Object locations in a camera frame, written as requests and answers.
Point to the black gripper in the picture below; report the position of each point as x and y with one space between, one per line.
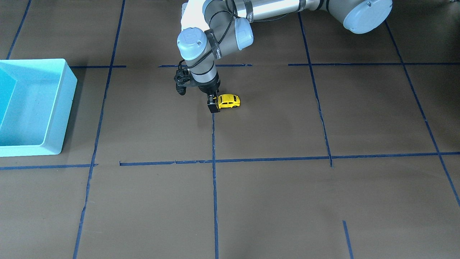
210 88

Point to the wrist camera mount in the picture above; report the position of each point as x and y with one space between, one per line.
181 78

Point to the yellow beetle toy car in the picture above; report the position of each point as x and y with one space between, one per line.
228 101

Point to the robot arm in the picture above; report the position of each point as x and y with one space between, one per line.
213 29

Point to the turquoise plastic bin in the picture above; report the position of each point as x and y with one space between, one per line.
36 97

